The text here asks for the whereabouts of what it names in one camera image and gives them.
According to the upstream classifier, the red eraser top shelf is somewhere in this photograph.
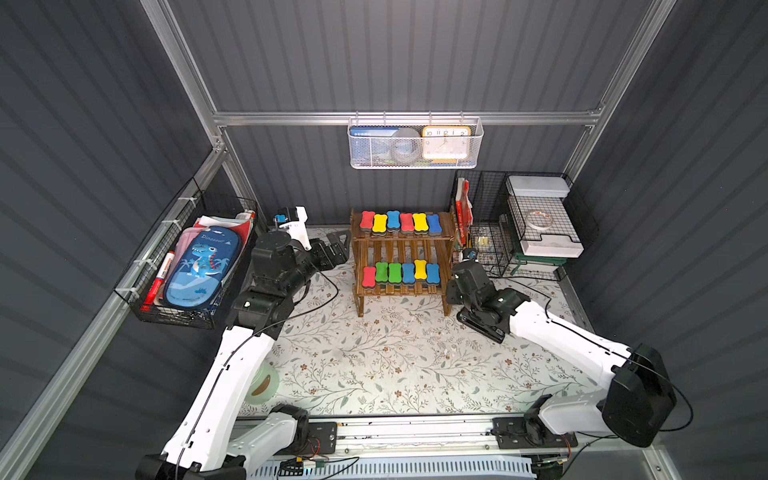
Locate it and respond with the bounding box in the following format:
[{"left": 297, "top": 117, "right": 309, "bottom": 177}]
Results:
[{"left": 359, "top": 211, "right": 376, "bottom": 232}]

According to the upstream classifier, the red eraser shelf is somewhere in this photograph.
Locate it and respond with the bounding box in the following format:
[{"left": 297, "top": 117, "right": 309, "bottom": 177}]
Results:
[
  {"left": 359, "top": 211, "right": 376, "bottom": 232},
  {"left": 361, "top": 266, "right": 377, "bottom": 289}
]

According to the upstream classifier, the yellow eraser top shelf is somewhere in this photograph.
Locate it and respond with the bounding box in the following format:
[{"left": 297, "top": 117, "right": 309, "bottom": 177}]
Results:
[{"left": 371, "top": 214, "right": 388, "bottom": 235}]

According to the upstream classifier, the yellow eraser shelf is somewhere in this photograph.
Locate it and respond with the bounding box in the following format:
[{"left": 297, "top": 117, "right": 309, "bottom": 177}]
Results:
[
  {"left": 371, "top": 214, "right": 388, "bottom": 235},
  {"left": 413, "top": 259, "right": 428, "bottom": 281}
]

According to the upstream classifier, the wooden two-tier shelf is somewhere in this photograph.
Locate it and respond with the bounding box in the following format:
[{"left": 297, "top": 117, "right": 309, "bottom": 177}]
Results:
[{"left": 350, "top": 211, "right": 456, "bottom": 317}]

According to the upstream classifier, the blue eraser top shelf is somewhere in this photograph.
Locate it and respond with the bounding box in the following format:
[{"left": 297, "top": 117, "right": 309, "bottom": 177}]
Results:
[{"left": 386, "top": 210, "right": 401, "bottom": 231}]

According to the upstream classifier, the blue eraser shelf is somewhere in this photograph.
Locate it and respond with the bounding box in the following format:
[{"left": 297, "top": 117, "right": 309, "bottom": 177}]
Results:
[
  {"left": 386, "top": 210, "right": 401, "bottom": 231},
  {"left": 402, "top": 263, "right": 415, "bottom": 285}
]

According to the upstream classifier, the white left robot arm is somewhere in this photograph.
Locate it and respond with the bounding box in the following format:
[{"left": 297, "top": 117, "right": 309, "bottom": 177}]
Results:
[{"left": 135, "top": 229, "right": 352, "bottom": 479}]

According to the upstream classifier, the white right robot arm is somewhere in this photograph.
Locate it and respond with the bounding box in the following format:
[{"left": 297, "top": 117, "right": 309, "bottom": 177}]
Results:
[{"left": 447, "top": 260, "right": 677, "bottom": 447}]

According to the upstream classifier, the red eraser lower shelf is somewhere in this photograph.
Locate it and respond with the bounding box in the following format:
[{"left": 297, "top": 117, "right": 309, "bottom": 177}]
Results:
[{"left": 361, "top": 266, "right": 377, "bottom": 289}]

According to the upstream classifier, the green eraser lower shelf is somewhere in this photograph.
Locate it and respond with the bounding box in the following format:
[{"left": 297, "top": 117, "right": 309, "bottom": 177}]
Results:
[{"left": 375, "top": 262, "right": 389, "bottom": 284}]

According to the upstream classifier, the yellow eraser lower shelf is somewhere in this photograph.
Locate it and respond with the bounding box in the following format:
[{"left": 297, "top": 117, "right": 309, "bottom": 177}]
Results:
[{"left": 413, "top": 259, "right": 428, "bottom": 281}]

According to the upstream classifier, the blue eraser lower shelf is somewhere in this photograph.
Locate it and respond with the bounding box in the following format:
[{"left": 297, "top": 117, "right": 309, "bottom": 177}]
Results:
[{"left": 402, "top": 263, "right": 415, "bottom": 285}]

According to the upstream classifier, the black stapler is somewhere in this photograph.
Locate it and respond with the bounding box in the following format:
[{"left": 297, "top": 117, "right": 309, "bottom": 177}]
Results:
[{"left": 456, "top": 307, "right": 506, "bottom": 344}]

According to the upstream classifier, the red folder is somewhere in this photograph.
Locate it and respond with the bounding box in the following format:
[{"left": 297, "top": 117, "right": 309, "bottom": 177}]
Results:
[{"left": 454, "top": 177, "right": 473, "bottom": 247}]

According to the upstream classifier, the clear tape roll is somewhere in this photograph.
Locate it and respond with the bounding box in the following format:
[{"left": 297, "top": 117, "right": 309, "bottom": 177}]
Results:
[{"left": 524, "top": 209, "right": 555, "bottom": 231}]

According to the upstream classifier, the white plastic box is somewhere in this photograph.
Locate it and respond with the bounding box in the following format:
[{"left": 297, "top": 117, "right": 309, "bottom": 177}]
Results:
[{"left": 520, "top": 234, "right": 584, "bottom": 259}]

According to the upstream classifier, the white box on organizer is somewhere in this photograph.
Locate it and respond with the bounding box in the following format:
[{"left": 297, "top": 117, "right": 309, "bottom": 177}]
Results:
[{"left": 507, "top": 175, "right": 570, "bottom": 199}]

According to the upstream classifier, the blue box in basket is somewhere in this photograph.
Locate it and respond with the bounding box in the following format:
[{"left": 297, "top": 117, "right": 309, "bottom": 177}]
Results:
[{"left": 348, "top": 126, "right": 398, "bottom": 169}]

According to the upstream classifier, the grey tape roll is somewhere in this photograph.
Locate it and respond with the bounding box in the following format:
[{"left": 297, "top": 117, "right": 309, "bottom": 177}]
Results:
[{"left": 390, "top": 128, "right": 422, "bottom": 165}]

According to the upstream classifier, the blue dinosaur pencil case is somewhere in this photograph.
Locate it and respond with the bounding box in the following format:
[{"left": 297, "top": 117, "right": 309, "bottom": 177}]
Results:
[{"left": 164, "top": 226, "right": 241, "bottom": 309}]

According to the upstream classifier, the pink case in basket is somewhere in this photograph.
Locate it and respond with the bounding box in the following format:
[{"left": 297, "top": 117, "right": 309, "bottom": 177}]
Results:
[{"left": 173, "top": 227, "right": 200, "bottom": 262}]

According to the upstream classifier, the green pen cup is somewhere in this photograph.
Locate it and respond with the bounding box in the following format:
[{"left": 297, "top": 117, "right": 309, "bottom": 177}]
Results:
[{"left": 245, "top": 362, "right": 280, "bottom": 405}]

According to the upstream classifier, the yellow alarm clock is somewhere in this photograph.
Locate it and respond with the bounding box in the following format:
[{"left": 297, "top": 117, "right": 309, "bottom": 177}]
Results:
[{"left": 422, "top": 125, "right": 472, "bottom": 163}]

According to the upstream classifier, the red marker pen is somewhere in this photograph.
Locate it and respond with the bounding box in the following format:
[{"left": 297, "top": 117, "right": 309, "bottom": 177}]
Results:
[{"left": 140, "top": 251, "right": 175, "bottom": 312}]

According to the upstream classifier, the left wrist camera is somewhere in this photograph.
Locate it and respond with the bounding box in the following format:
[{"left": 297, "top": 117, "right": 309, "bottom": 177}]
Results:
[{"left": 274, "top": 206, "right": 311, "bottom": 251}]

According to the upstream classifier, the black wire desk organizer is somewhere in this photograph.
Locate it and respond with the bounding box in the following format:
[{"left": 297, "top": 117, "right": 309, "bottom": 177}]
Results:
[{"left": 449, "top": 170, "right": 599, "bottom": 281}]

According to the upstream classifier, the white wire wall basket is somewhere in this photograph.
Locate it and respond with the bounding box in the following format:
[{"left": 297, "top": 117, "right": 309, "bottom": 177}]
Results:
[{"left": 347, "top": 114, "right": 484, "bottom": 170}]

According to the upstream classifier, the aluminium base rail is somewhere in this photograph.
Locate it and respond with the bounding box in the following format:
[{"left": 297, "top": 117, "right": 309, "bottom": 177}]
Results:
[{"left": 309, "top": 413, "right": 662, "bottom": 457}]

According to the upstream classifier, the black wire side basket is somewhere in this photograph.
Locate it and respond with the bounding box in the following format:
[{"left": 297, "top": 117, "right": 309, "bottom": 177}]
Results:
[{"left": 115, "top": 183, "right": 259, "bottom": 330}]

